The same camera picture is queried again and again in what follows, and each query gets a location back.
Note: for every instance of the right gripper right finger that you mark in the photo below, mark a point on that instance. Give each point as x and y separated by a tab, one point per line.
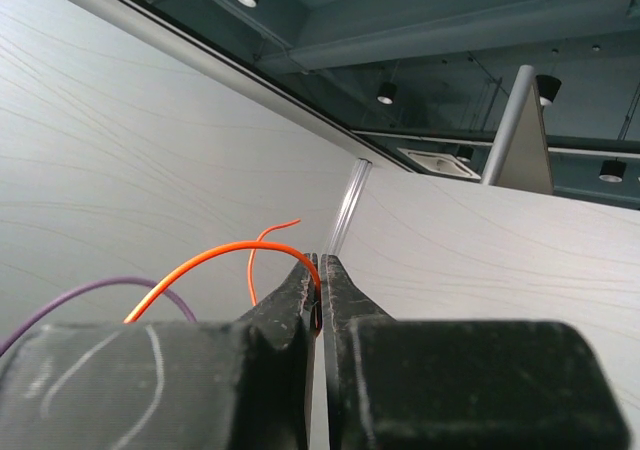
459	384

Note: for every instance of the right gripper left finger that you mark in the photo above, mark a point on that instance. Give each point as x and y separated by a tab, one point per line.
244	384

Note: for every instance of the white ceiling vent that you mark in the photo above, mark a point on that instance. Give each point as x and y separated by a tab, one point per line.
442	164

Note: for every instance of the grey metal post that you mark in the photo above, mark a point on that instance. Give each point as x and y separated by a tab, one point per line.
508	124

